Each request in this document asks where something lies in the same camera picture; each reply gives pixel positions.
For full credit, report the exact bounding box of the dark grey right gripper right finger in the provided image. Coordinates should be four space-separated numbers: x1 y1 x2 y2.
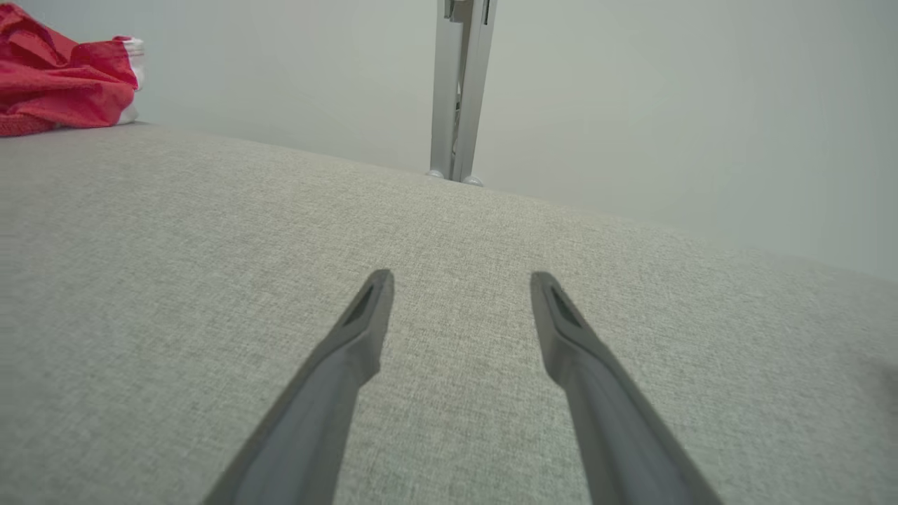
530 271 723 505

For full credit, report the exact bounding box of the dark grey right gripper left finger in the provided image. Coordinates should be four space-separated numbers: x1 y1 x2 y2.
203 269 395 505

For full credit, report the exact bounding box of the red shorts white trim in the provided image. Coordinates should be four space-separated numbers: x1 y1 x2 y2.
0 2 146 137

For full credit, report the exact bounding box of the grey metal partition post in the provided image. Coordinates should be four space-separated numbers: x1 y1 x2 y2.
429 0 499 187

